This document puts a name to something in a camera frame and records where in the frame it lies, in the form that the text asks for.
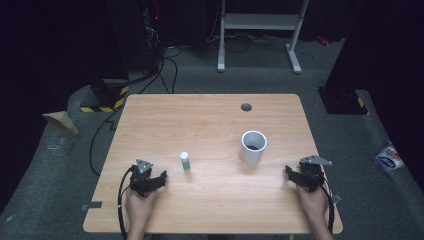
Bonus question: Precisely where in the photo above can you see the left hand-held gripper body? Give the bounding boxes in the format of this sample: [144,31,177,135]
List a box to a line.
[128,158,158,198]

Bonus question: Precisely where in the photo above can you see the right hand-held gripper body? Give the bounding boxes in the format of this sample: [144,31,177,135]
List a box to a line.
[297,154,334,193]

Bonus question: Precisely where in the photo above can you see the white green glue stick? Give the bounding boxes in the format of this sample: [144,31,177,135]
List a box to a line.
[179,151,192,174]

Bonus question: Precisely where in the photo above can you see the white cup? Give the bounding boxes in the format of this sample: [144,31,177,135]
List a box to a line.
[238,130,268,166]

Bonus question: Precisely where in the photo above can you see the person's right hand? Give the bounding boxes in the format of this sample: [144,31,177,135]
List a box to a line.
[296,184,330,219]

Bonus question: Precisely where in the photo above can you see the grey tape strip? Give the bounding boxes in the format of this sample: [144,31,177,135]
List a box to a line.
[80,201,103,212]

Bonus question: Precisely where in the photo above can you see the black stand base yellow mark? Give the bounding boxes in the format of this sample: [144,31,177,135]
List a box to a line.
[317,85,370,116]

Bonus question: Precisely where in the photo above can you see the white blue tissue packet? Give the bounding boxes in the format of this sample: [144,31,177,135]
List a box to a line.
[374,142,406,172]

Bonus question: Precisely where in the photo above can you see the yellow black striped stand base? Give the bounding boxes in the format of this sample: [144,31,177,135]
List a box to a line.
[79,78,130,114]

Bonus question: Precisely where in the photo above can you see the tan cardboard piece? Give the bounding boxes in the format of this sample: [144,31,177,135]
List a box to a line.
[42,110,80,136]

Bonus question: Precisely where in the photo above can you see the red object on floor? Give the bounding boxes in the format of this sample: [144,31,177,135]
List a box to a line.
[315,34,332,47]

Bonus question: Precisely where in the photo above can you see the white metal stand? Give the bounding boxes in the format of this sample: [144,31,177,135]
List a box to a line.
[216,0,310,75]

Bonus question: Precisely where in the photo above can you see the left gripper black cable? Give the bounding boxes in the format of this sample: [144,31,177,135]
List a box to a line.
[116,165,135,240]

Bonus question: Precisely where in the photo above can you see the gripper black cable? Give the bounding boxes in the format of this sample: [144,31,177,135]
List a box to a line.
[116,165,135,240]
[319,184,336,235]

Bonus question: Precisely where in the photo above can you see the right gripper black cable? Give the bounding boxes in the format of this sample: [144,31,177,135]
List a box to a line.
[319,184,336,235]

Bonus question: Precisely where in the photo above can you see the black floor cable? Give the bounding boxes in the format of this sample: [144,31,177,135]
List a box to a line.
[88,46,179,178]

